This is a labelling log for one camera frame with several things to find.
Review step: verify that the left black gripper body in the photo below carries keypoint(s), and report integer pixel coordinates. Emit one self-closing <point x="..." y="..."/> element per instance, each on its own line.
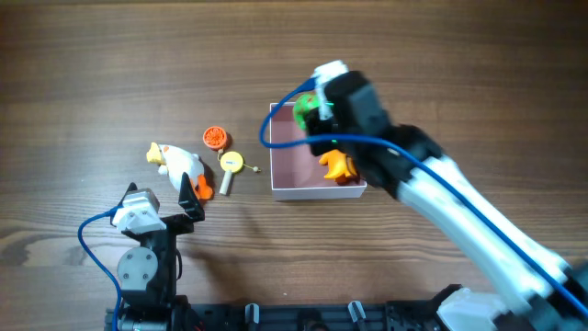
<point x="171" y="223"/>

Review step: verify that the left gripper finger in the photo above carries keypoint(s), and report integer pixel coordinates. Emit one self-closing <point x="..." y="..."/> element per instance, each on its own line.
<point x="188" y="200"/>
<point x="132" y="187"/>

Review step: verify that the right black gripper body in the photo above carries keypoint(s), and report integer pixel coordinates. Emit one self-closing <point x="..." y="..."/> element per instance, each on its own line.
<point x="315" y="129"/>

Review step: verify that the white duck toy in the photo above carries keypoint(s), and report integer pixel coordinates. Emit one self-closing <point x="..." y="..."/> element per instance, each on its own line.
<point x="174" y="162"/>

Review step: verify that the green patterned ball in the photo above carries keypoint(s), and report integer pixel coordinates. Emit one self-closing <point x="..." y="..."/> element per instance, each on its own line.
<point x="306" y="111"/>

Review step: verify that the yellow rattle drum toy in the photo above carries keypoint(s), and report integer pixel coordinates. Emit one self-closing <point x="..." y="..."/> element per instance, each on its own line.
<point x="231" y="163"/>

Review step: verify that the orange dinosaur toy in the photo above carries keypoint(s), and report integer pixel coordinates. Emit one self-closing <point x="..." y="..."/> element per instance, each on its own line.
<point x="340" y="167"/>

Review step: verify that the orange round slice toy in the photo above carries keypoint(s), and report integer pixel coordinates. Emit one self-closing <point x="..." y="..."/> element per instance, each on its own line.
<point x="215" y="137"/>

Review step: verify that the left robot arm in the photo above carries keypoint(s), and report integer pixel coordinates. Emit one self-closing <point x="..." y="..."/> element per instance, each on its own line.
<point x="148" y="273"/>

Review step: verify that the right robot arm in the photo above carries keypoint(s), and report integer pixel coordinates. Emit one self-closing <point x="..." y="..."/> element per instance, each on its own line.
<point x="534" y="288"/>

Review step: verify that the white cardboard box pink inside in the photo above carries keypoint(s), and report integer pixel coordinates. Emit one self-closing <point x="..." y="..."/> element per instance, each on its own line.
<point x="295" y="172"/>

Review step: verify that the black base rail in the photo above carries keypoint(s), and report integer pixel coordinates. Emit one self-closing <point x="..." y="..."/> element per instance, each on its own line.
<point x="397" y="316"/>

